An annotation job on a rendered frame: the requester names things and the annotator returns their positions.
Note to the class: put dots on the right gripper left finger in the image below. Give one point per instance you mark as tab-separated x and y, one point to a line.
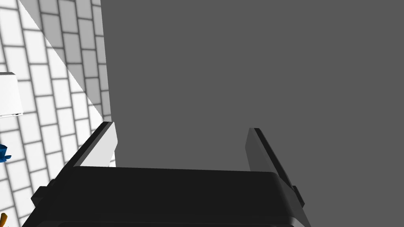
101	148

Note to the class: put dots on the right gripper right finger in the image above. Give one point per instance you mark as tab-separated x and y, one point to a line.
260	151

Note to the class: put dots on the blue object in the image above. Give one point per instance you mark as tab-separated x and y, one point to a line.
3	154

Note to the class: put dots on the white box-shaped object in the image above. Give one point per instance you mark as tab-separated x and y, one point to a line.
8	94

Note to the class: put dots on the orange object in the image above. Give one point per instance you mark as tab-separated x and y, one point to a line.
3	219

